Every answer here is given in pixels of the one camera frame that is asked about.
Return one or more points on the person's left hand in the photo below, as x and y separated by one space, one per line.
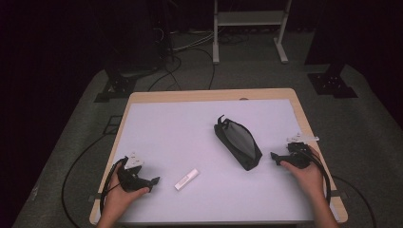
118 198

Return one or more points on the black stand base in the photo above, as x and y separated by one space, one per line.
332 85
115 88

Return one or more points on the wooden table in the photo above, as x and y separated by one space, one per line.
206 95

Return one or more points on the white table mat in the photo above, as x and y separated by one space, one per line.
177 136

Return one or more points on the black open pencil pouch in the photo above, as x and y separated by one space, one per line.
240 142

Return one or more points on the white metal stand frame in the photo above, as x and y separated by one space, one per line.
250 17

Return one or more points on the person's right hand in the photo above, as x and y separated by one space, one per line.
309 180

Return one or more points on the small white stick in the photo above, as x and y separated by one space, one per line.
187 179

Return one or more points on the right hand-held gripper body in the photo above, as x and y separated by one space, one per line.
298 156

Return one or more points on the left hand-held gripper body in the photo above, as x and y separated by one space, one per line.
129 181

